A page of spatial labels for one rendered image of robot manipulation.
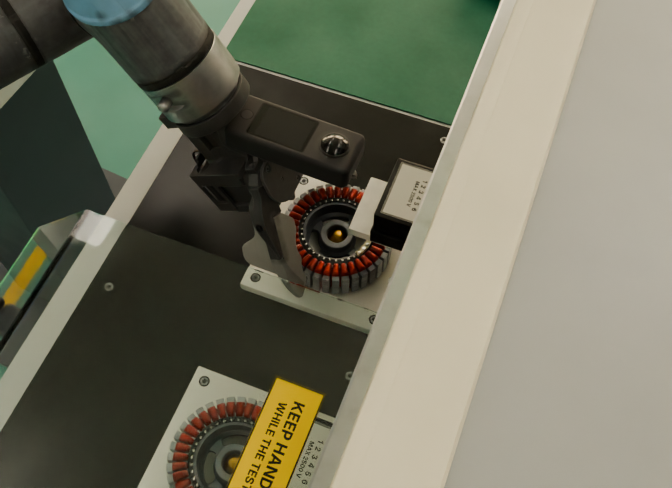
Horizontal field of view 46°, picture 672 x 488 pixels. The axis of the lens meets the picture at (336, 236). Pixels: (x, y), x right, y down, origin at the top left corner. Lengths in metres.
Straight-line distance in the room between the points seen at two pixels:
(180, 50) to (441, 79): 0.44
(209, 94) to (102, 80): 1.42
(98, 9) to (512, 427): 0.49
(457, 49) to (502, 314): 0.85
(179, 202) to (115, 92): 1.18
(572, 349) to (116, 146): 1.77
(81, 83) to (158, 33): 1.45
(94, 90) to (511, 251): 1.88
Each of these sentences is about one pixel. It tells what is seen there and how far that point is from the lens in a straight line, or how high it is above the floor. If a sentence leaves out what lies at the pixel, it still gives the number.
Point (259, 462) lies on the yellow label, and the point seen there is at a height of 1.07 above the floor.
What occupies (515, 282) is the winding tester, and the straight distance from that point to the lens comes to 0.19.
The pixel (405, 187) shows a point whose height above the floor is 0.92.
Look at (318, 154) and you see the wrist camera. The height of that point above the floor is 0.95.
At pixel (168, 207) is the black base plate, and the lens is 0.86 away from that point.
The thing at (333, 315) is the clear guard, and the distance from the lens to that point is 0.46.
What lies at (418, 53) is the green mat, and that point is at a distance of 1.01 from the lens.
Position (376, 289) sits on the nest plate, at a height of 0.78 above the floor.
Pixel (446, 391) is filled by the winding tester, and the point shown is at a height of 1.32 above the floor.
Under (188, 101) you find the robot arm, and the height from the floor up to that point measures 1.00.
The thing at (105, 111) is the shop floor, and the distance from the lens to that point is 1.99.
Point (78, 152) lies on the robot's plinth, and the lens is 1.38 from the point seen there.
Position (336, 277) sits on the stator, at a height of 0.81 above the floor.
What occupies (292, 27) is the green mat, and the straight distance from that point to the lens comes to 1.04.
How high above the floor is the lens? 1.48
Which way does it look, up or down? 60 degrees down
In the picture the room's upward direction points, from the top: straight up
